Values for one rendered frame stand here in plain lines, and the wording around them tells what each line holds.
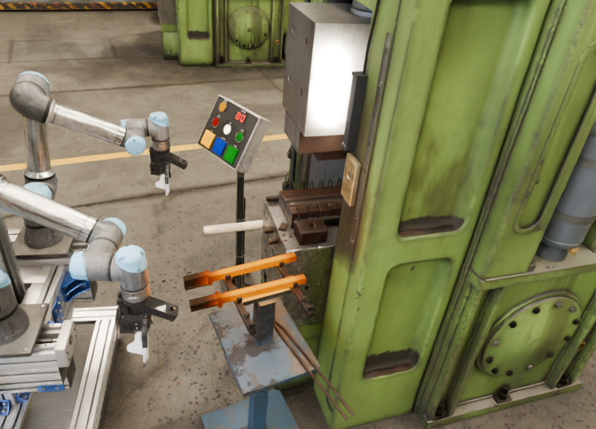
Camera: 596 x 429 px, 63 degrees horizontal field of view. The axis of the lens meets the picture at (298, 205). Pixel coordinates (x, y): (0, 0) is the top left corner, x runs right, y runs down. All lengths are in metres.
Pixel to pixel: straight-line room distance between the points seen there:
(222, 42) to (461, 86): 5.35
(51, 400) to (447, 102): 1.98
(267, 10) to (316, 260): 5.09
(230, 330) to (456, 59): 1.24
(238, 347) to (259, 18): 5.34
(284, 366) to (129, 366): 1.13
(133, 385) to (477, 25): 2.18
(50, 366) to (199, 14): 5.40
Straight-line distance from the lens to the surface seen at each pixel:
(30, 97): 1.97
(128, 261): 1.34
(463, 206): 1.85
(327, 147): 1.90
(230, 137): 2.43
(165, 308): 1.48
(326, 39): 1.68
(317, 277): 2.08
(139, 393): 2.66
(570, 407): 3.06
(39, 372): 1.99
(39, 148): 2.18
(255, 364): 1.84
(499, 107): 1.68
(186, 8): 6.67
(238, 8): 6.68
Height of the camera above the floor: 2.13
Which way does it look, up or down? 33 degrees down
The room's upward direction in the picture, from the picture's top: 6 degrees clockwise
